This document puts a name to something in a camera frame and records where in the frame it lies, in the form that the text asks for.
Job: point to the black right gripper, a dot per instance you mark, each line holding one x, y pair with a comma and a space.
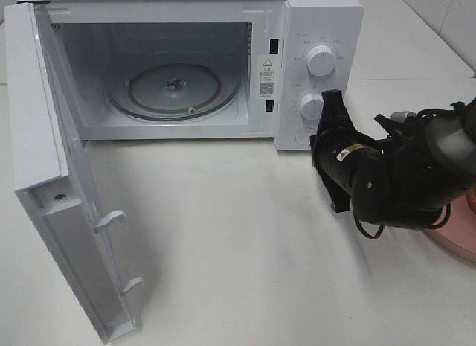
353, 170

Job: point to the white round door button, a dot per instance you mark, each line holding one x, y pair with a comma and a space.
303, 136

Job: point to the pink round plate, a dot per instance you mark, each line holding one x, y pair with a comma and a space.
458, 234

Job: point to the white microwave door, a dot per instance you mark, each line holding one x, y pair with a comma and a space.
52, 176

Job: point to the toy burger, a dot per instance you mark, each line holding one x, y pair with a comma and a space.
471, 199

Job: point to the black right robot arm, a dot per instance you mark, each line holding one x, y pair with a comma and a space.
406, 180

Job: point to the lower white round knob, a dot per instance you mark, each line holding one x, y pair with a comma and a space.
311, 106

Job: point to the white round knob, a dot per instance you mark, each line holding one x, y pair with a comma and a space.
321, 60
311, 106

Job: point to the upper white round knob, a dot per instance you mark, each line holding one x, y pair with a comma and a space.
321, 60

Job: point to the glass microwave turntable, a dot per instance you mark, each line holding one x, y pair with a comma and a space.
173, 85

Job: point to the white microwave oven body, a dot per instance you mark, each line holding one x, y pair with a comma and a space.
268, 38

